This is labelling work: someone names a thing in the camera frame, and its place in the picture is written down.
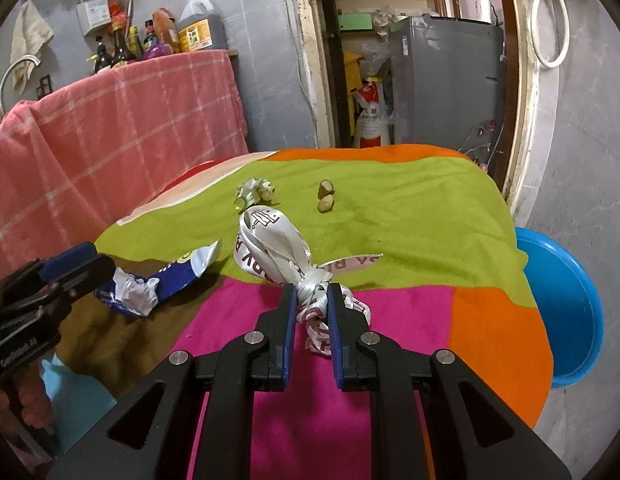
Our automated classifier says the white red rice bag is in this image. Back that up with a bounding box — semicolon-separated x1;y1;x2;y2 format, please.
352;80;393;148

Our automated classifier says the beige hanging towel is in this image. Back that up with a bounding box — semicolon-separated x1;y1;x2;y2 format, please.
10;0;55;95

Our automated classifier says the large cooking oil jug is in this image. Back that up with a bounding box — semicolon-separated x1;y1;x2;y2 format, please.
177;0;228;53

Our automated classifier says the multicoloured patchwork blanket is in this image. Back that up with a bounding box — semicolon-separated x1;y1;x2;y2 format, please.
57;144;556;480

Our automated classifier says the grey washing machine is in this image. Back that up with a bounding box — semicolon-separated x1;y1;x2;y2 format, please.
389;16;506;148

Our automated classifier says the blue plastic bucket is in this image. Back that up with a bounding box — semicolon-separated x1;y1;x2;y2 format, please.
515;227;605;390

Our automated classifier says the blue snack wrapper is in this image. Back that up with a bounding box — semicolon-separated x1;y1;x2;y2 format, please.
94;239;223;317

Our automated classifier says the dark sauce bottle white label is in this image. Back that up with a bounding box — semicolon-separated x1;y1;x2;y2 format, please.
92;35;113;75

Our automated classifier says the pale green paper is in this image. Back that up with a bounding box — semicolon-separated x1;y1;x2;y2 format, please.
234;178;277;211

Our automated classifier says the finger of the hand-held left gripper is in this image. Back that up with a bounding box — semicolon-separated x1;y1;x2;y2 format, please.
37;255;116;331
0;242;98;306

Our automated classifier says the dark sauce bottle yellow label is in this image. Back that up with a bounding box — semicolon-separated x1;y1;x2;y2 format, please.
110;22;137;68

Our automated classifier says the person's left hand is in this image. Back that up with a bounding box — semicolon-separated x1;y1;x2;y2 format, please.
15;371;54;427

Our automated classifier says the dark wooden door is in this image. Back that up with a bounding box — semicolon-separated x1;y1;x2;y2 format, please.
310;0;353;148

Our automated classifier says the metal faucet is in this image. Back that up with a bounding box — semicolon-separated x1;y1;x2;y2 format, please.
0;55;42;111

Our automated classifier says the white printed ribbon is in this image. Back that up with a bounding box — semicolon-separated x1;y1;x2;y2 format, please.
232;205;383;358

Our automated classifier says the light blue cloth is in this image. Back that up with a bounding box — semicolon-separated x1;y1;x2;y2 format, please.
40;352;118;453

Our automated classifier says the orange plastic bottle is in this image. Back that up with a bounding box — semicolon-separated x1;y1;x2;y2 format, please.
152;8;180;53

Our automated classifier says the yellow bag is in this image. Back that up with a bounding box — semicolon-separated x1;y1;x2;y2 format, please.
342;50;363;136

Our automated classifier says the green box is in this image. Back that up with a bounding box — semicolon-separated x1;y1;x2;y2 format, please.
337;12;373;33

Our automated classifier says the white hose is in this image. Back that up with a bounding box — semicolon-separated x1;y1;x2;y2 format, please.
522;0;571;68

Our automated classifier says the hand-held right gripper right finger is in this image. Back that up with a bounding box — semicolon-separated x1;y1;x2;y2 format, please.
326;282;573;480

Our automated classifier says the white wall cable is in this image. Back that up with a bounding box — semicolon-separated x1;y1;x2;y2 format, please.
285;0;316;116

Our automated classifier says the pink plaid cloth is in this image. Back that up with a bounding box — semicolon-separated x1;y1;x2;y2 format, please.
0;50;249;291

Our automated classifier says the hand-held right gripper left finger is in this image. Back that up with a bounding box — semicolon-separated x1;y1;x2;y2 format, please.
47;284;297;480

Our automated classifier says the white utensil holder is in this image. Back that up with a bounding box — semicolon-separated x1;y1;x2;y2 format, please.
76;0;111;36

